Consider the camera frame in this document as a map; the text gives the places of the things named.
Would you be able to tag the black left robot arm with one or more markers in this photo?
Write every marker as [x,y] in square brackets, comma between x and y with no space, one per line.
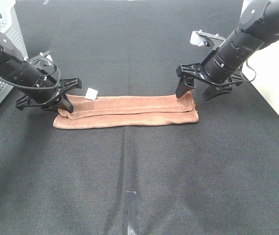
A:
[38,78]

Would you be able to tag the white plastic storage bin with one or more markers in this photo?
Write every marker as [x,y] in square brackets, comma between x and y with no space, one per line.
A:
[262,69]

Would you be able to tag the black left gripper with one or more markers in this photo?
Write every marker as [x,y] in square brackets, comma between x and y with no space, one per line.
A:
[50,99]

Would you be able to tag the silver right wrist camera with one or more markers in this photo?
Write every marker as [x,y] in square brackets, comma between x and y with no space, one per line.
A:
[203,39]

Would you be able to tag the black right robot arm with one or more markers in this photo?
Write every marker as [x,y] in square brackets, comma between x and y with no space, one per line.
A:
[258,27]

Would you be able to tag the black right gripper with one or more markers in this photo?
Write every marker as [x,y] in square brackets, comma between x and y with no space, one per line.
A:
[187,74]

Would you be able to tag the brown towel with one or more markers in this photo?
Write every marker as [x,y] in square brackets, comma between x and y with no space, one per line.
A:
[114,111]

